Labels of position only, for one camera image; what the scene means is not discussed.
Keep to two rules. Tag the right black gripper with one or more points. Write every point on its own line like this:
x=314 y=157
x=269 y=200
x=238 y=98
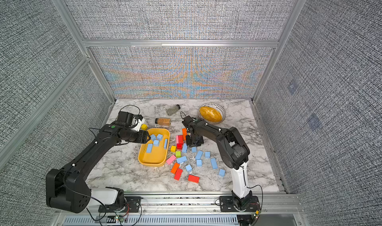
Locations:
x=189 y=144

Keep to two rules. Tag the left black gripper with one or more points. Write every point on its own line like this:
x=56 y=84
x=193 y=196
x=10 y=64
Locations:
x=143 y=137

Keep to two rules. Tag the yellow plastic tray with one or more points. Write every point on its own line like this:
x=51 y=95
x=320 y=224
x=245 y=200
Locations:
x=158 y=155

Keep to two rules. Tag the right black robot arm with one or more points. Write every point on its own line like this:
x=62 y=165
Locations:
x=233 y=151

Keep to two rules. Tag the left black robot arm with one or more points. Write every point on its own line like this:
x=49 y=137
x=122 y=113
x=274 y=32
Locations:
x=66 y=188

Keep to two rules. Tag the lone yellow cube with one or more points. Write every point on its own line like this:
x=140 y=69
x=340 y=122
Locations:
x=144 y=127

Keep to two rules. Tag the long orange block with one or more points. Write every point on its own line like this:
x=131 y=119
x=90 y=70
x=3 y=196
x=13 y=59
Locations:
x=184 y=132

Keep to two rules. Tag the red block upper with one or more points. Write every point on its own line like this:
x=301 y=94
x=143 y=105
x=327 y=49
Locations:
x=181 y=139

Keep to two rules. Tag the red block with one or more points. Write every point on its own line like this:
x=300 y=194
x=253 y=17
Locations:
x=193 y=178
x=181 y=139
x=178 y=174

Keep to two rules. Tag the blue block right tall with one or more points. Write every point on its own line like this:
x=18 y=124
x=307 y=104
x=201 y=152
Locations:
x=199 y=155

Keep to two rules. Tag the blue block centre low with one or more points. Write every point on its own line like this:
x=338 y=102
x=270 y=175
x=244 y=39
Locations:
x=181 y=159

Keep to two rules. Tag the brown spice jar black lid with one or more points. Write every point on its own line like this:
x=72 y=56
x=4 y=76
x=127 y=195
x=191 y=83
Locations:
x=163 y=121

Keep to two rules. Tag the blue cube near red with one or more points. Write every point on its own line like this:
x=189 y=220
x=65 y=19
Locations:
x=188 y=168

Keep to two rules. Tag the pink block lower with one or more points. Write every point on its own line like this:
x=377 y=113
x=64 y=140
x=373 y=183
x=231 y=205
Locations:
x=171 y=159

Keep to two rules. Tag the orange block lower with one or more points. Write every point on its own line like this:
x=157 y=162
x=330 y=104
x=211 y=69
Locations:
x=175 y=168

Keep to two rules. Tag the patterned bowl with yellow contents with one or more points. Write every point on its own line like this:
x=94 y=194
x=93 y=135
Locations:
x=212 y=113

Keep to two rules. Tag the clear spice jar green contents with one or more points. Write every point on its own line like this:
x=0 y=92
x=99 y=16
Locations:
x=173 y=109

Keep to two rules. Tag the red block bottom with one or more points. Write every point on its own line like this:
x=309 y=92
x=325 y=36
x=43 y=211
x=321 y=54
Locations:
x=193 y=178

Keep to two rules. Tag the red block lower left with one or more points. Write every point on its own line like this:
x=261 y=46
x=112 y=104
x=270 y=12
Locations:
x=178 y=174

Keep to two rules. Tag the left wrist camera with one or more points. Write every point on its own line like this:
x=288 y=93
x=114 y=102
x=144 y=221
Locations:
x=130 y=121

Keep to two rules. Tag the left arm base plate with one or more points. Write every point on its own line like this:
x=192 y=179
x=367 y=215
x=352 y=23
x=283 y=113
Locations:
x=130 y=204

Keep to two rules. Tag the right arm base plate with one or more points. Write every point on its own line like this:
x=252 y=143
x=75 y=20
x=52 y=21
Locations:
x=233 y=204

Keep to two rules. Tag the aluminium front rail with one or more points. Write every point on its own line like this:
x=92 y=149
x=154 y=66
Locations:
x=191 y=209

